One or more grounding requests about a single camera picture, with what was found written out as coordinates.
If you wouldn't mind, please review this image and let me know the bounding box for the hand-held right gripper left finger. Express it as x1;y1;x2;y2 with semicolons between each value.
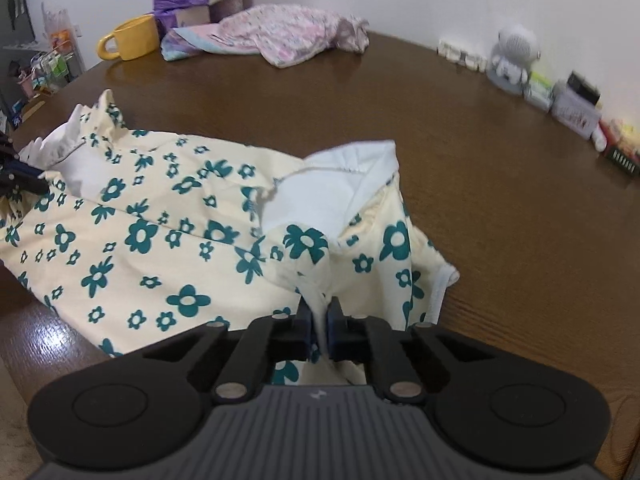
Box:
141;296;315;406

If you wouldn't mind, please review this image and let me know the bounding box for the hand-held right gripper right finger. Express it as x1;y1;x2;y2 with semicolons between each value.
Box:
326;296;496;406

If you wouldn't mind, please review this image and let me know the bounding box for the cream dress with teal flowers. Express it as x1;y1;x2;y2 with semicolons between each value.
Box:
0;89;461;388

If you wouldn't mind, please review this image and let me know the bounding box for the clear plastic bag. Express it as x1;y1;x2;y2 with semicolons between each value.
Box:
42;2;76;53

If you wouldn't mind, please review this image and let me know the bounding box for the yellow mug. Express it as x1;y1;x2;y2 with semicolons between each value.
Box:
96;14;161;62

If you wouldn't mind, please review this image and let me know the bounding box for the pink floral garment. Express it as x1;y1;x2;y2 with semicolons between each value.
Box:
160;4;371;68

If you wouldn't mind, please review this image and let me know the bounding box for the green and white small box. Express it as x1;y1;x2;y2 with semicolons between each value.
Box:
524;71;556;110

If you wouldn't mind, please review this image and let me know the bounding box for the grey tin box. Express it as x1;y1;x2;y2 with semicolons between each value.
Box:
550;80;603;137

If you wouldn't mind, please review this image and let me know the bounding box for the white robot toy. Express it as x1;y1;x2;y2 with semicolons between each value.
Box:
486;26;543;95

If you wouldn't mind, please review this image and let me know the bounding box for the small black device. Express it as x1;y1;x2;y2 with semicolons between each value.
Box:
566;71;601;107

